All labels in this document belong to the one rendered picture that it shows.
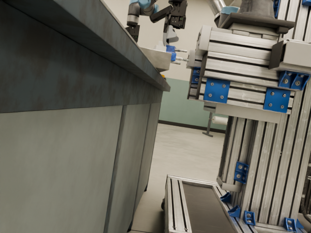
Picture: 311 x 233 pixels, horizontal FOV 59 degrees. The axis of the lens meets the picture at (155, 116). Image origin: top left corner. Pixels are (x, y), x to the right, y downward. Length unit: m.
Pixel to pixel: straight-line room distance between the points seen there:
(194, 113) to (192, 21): 2.53
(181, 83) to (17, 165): 7.50
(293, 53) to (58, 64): 0.79
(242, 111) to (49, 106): 0.95
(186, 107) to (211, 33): 6.76
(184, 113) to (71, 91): 7.41
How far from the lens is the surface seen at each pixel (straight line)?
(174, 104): 7.73
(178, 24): 1.28
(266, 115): 1.23
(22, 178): 0.33
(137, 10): 1.85
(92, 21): 0.30
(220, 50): 1.05
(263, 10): 1.12
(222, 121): 6.78
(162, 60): 0.90
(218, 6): 1.80
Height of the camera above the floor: 0.71
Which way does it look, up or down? 4 degrees down
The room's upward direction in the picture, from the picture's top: 9 degrees clockwise
